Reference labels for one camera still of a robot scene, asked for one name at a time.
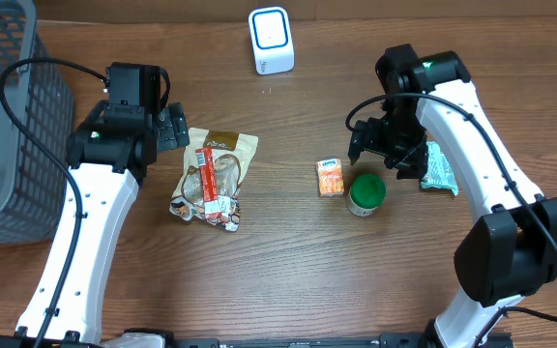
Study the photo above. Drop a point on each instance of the grey plastic mesh basket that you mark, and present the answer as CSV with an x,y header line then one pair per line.
x,y
32,189

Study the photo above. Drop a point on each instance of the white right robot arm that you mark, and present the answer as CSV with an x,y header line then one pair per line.
x,y
511,250

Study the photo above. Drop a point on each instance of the red stick packet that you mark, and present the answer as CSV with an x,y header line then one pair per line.
x,y
211,198

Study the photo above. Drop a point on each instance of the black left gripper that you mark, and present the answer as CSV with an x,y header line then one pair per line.
x,y
170,127

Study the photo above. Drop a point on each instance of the orange tissue pack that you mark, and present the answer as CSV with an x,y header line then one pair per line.
x,y
329,176

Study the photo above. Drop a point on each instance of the beige snack bag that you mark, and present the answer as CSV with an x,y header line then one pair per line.
x,y
232,154

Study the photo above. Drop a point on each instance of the green lid jar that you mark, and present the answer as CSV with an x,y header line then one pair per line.
x,y
366,195

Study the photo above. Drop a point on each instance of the teal snack packet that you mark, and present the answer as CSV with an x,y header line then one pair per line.
x,y
439,174

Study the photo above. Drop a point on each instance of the white barcode scanner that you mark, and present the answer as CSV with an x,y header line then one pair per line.
x,y
271,40

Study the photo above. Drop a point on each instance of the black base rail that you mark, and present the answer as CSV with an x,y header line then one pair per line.
x,y
165,339

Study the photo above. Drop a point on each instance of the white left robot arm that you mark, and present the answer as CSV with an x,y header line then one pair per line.
x,y
106,162

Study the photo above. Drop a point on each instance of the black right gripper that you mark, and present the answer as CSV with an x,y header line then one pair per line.
x,y
372,140

